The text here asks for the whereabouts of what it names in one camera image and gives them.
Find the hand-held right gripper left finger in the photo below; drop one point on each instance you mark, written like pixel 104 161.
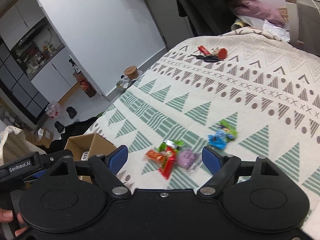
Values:
pixel 120 158

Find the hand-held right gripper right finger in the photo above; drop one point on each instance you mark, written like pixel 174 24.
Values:
pixel 211 158

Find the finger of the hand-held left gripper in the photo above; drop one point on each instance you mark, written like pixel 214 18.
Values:
pixel 52 157

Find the blue candy packet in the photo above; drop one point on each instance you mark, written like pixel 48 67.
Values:
pixel 218 138

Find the purple snack packet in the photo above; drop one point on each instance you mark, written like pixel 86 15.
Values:
pixel 186 160

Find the orange snack packet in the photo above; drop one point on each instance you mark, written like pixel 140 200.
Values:
pixel 153 155

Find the bright green candy packet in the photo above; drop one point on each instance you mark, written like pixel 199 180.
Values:
pixel 228 127

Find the green snack packet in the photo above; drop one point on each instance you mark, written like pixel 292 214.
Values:
pixel 171 144

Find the long red snack packet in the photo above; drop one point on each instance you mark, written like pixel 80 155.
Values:
pixel 167 165

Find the person's left hand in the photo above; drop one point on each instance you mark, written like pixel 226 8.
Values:
pixel 6 216

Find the small cardboard box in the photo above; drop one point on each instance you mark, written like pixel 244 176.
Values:
pixel 45 136

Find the cream spotted cloth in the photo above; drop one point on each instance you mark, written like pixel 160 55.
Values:
pixel 12 142

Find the black slipper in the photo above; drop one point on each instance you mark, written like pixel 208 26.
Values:
pixel 71 112
pixel 59 126

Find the black bag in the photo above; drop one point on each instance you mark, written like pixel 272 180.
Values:
pixel 77 128

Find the pink plastic bag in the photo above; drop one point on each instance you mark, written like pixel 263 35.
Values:
pixel 53 110

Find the green printed cloth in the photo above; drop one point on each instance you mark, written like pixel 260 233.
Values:
pixel 100 115

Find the patterned triangle print blanket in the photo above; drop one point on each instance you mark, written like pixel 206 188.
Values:
pixel 225 92

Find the black glass sliding door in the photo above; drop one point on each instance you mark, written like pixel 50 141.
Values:
pixel 17 87

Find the brown carton by cabinet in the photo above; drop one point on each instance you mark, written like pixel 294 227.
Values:
pixel 75 76

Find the white kitchen cabinet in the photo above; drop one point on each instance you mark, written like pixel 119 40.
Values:
pixel 50 72

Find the round container wooden lid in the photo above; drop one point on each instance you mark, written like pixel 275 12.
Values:
pixel 131 72

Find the black spray bottle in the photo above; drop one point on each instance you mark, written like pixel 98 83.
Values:
pixel 74 66

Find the key bunch with red tags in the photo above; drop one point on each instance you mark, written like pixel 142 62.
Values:
pixel 210 55

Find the black range hood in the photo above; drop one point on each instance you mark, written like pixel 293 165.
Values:
pixel 27 38

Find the yellow black cloth item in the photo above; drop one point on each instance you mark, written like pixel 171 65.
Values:
pixel 237 25

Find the black office chair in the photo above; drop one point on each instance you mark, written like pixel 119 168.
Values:
pixel 197 20

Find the pink clothing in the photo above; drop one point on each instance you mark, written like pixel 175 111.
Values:
pixel 260 11

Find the grey door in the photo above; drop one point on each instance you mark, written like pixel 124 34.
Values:
pixel 160 5

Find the wicker basket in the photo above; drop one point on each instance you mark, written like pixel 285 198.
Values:
pixel 283 13

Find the grey desk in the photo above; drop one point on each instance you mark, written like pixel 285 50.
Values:
pixel 303 25

